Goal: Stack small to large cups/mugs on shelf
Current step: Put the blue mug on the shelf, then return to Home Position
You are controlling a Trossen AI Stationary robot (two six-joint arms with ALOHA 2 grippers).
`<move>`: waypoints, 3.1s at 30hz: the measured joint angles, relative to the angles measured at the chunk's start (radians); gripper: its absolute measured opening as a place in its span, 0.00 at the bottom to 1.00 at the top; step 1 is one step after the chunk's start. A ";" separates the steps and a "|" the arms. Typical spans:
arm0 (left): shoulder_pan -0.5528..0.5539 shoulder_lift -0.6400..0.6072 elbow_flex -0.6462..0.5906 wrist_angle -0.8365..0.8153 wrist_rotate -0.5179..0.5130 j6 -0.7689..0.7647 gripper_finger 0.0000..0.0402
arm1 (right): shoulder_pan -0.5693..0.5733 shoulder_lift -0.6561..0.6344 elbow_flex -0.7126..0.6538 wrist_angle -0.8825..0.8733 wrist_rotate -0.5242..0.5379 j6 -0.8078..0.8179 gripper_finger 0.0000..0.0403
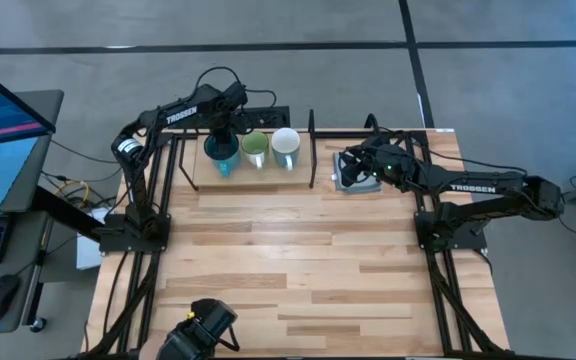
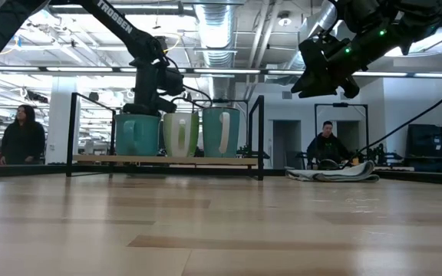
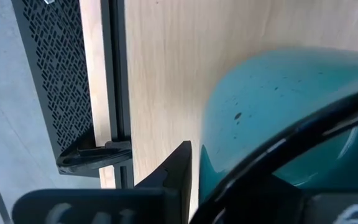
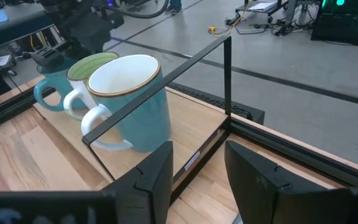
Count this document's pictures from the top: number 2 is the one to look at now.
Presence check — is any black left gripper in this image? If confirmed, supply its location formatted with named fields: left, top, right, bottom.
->
left=123, top=56, right=186, bottom=116

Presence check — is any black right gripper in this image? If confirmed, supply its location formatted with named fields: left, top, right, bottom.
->
left=290, top=22, right=385, bottom=100

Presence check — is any large teal mug teal handle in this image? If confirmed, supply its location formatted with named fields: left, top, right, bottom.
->
left=114, top=113, right=162, bottom=157

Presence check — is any green mug white handle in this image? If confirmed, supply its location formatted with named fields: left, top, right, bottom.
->
left=162, top=112, right=200, bottom=158

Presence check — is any teal mug white handle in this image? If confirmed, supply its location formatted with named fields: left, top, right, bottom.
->
left=201, top=106, right=241, bottom=159

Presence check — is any person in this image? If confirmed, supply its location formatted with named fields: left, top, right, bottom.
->
left=0, top=103, right=47, bottom=166
left=305, top=120, right=355, bottom=169

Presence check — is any grey folded cloth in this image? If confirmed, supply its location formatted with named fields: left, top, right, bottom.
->
left=285, top=160, right=381, bottom=183

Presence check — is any white pillar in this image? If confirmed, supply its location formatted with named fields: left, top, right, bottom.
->
left=45, top=76, right=78, bottom=165

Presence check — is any dark equipment cabinet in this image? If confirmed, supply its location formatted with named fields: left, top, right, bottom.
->
left=404, top=123, right=442, bottom=173

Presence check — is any black background stand frame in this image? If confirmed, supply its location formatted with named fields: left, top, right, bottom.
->
left=314, top=102, right=370, bottom=156

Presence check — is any wooden shelf black frame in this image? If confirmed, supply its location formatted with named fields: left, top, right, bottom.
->
left=66, top=91, right=266, bottom=181

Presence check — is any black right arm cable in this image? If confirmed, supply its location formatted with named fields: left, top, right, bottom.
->
left=341, top=74, right=442, bottom=169

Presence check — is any silver ceiling air duct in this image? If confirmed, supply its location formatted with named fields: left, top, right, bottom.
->
left=196, top=0, right=242, bottom=69

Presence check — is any black aluminium table frame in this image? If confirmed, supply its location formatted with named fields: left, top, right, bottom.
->
left=0, top=163, right=442, bottom=187

